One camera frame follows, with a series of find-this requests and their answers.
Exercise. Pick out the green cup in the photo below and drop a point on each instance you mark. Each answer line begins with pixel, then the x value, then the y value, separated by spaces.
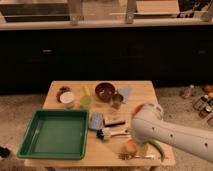
pixel 85 102

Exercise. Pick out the black white dish brush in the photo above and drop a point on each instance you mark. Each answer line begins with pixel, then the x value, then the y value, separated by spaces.
pixel 107 133

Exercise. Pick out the small metal cup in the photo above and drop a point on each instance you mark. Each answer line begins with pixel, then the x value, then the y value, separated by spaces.
pixel 117 100

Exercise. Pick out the silver fork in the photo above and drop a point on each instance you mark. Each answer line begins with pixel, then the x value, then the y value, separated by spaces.
pixel 129 156

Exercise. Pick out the yellow corn piece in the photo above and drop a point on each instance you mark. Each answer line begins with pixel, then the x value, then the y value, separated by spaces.
pixel 86 90

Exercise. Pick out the red yellow apple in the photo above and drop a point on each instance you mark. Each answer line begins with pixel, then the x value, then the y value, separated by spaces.
pixel 131 147

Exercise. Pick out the green chili pepper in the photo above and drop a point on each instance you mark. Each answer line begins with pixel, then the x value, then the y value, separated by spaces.
pixel 158 148

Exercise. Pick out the toy items on floor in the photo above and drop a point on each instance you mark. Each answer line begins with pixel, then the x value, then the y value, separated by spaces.
pixel 202 105

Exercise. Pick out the dark purple bowl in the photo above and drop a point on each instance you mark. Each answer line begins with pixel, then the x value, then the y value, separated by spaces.
pixel 104 91

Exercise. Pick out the black object on floor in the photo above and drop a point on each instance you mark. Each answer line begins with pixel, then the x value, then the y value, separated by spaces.
pixel 4 152

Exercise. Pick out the orange bowl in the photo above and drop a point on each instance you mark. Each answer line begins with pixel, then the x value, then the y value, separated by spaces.
pixel 137 109

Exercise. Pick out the green plastic tray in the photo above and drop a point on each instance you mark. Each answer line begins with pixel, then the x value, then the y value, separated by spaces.
pixel 55 134

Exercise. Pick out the blue sponge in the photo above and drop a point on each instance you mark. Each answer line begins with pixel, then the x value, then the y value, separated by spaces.
pixel 96 121

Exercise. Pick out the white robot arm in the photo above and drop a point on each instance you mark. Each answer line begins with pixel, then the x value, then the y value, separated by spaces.
pixel 147 123

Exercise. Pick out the wooden block with black edge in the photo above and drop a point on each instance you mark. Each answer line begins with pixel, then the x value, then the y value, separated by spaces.
pixel 114 120

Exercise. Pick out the wooden table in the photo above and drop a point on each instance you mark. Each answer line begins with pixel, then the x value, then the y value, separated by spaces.
pixel 105 154

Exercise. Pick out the white cup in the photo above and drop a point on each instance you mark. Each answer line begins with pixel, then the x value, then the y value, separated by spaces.
pixel 67 99

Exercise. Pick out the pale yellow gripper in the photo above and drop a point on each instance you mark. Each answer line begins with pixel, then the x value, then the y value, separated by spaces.
pixel 142 149

